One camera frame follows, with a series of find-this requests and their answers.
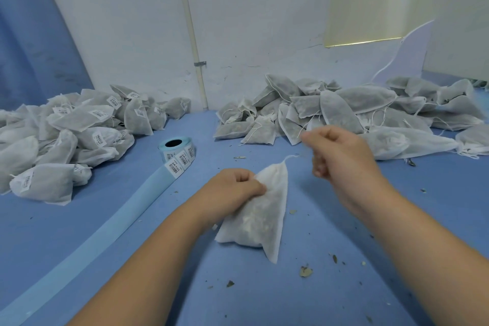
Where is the person's right hand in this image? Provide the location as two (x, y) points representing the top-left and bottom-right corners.
(300, 125), (396, 221)

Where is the person's left hand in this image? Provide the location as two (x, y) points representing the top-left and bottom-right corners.
(189, 168), (268, 233)

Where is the white sachet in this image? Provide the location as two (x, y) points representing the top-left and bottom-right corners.
(214, 155), (300, 265)

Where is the pile of unlabelled herb bags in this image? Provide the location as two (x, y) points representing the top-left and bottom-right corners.
(213, 73), (489, 161)

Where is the blue label roll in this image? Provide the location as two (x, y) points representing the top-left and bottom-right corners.
(0, 136), (197, 326)

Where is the pile of labelled herb bags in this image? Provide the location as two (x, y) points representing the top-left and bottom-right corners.
(0, 84), (192, 206)

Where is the person's left forearm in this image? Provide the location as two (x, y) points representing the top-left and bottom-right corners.
(67, 206), (223, 326)

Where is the person's right forearm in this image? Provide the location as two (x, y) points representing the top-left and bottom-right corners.
(365, 188), (489, 326)

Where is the white curved board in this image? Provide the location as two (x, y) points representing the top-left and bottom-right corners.
(370, 20), (436, 85)

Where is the large beige panel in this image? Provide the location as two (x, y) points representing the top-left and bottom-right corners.
(422, 0), (489, 83)

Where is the blue curtain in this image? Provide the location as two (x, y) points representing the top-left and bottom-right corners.
(0, 0), (95, 112)

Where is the white wall pipe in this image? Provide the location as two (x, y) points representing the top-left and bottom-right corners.
(173, 0), (210, 111)

